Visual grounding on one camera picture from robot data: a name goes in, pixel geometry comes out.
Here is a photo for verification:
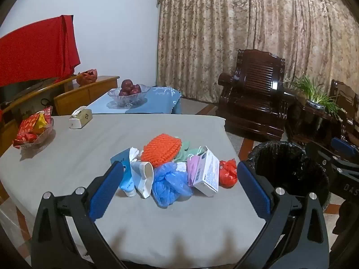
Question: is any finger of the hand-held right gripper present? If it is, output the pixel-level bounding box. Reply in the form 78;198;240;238
305;141;354;180
330;137;359;163

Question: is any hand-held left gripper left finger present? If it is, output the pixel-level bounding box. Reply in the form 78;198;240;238
30;161;127;269

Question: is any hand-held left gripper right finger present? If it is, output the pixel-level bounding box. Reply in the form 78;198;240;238
236;161;329;269

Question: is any bin with black bag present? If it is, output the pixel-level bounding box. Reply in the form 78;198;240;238
247;140;330;210

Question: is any blue plastic bag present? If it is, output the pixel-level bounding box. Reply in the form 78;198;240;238
151;163;194;209

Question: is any blue cream tube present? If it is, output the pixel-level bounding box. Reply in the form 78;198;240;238
118;161;137;197

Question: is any blue card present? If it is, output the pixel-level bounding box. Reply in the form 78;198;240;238
110;148;131;171

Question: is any small red plastic bag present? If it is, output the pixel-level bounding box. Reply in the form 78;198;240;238
219;158;238;188

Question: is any dark wooden side table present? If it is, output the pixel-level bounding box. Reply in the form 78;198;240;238
286;90;345;146

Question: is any white paper cup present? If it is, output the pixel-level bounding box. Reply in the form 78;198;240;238
130;161;154;199

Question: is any large crumpled white tissue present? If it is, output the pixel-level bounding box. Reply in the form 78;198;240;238
129;146;144;163

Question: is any dark wooden armchair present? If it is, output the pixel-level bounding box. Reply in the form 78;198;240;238
327;79;359;146
217;48;295;142

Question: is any white medicine box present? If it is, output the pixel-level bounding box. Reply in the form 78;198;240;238
192;146;221;197

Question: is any potted green plant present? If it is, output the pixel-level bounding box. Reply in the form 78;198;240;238
283;74;348;118

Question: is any orange knitted pouch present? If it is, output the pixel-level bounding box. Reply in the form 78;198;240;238
140;134;183;166

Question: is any pink face mask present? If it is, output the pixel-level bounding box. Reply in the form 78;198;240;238
186;146;208;187

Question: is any white tissue box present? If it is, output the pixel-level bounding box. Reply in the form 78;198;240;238
69;106;94;130

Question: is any green rubber glove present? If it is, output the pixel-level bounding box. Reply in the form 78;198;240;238
174;141;204;163

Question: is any glass snack dish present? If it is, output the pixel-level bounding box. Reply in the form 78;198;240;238
19;118;55;150

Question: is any glass fruit bowl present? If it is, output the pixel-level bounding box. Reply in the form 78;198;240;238
107;84;151;107

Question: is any yellow snack packet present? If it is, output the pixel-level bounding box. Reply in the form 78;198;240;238
36;111;48;129

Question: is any light wooden cabinet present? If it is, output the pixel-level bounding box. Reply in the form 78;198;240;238
0;75;120;152

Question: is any blue tablecloth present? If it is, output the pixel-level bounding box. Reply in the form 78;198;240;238
84;86;182;115

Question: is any red patterned snack packet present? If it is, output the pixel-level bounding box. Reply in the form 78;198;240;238
17;112;47;138

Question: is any large red plastic bag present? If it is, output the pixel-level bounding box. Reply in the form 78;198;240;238
76;69;99;86

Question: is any black television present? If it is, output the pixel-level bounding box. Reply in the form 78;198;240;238
0;76;61;110

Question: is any red cloth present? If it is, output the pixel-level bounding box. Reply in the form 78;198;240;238
0;15;81;88

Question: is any beige patterned curtain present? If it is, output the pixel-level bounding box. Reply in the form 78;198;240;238
155;0;359;113

